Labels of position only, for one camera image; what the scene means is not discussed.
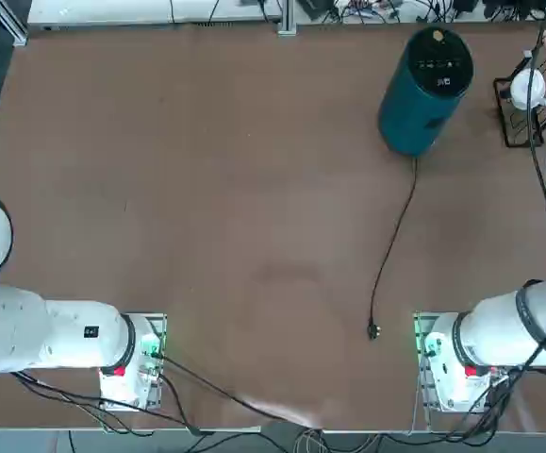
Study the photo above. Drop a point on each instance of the gold air fryer knob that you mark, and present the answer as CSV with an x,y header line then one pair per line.
x,y
438,34

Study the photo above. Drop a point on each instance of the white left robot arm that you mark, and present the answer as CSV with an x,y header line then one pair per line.
x,y
65,330

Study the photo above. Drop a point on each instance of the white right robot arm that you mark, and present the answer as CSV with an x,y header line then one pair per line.
x,y
494,325

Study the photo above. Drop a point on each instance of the white panel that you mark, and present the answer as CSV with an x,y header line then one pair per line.
x,y
112,11

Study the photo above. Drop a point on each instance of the white cup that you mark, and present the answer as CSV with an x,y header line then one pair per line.
x,y
522,92

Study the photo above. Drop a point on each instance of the aluminium profile post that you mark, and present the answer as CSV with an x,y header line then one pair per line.
x,y
287,16

